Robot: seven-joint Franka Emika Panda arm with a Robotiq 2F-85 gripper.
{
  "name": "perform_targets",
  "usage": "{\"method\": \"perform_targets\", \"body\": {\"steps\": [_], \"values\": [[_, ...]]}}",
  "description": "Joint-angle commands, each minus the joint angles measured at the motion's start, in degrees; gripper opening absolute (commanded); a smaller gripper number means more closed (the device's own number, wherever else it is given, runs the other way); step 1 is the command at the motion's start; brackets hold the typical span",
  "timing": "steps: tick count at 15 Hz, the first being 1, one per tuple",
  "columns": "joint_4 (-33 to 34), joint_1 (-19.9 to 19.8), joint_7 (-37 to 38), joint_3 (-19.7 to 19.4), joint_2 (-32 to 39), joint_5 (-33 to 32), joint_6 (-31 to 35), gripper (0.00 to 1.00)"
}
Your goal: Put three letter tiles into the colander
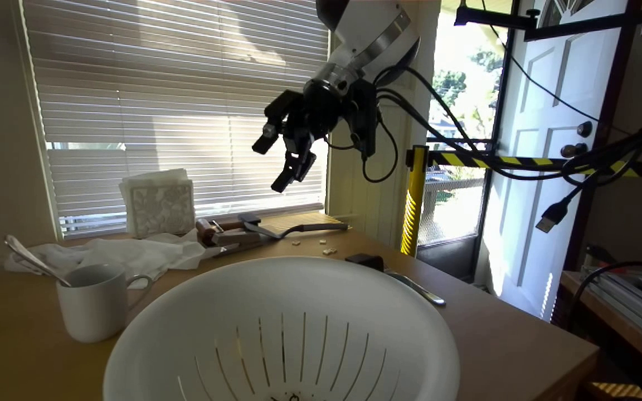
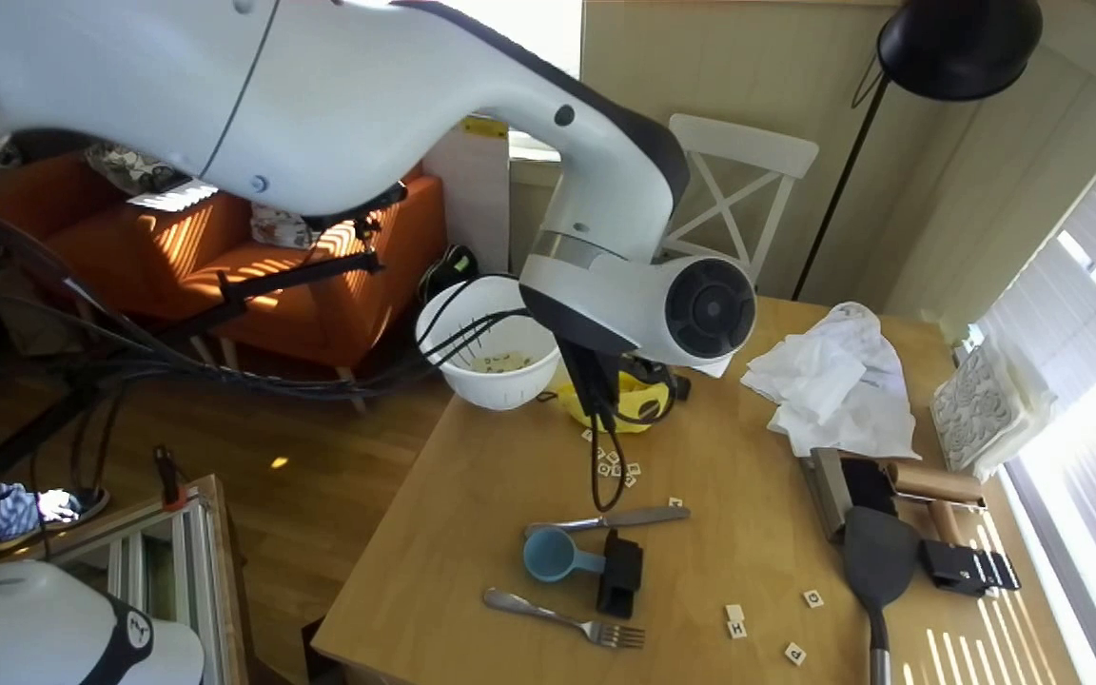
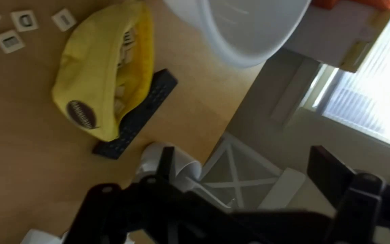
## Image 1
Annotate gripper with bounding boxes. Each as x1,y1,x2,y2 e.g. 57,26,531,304
252,78,356,194

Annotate white plastic colander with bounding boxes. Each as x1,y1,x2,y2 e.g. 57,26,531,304
103,256,461,401

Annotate grey spatula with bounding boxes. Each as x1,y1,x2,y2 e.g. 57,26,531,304
237,213,350,241

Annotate white window blinds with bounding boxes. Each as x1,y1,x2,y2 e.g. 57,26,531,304
19,0,331,236

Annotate white napkin holder with napkins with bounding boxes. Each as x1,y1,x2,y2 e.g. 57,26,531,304
119,168,197,239

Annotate small black box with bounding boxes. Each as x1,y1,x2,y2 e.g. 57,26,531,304
344,253,385,273

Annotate white cloth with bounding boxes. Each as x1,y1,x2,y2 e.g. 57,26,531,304
4,230,228,283

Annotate yellow black barrier tape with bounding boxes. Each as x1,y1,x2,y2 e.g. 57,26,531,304
428,151,642,180

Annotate white ceramic mug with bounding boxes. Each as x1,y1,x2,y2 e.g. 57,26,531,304
56,263,154,344

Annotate white door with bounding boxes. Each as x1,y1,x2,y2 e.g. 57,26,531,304
487,0,642,324

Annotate metal spoon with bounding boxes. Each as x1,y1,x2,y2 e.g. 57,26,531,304
4,234,72,288

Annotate stack of aluminium profiles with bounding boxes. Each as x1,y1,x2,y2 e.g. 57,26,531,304
587,267,642,358

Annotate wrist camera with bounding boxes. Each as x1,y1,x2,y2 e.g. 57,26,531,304
349,81,381,159

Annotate yellow barrier post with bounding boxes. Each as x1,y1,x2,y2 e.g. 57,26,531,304
400,145,430,257

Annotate metal cutlery handle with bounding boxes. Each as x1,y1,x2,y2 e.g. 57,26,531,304
385,269,446,307

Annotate black cable with plug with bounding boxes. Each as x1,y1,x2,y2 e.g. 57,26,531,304
535,177,597,234

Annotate black metal frame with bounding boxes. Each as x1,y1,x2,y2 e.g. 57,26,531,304
454,0,642,42

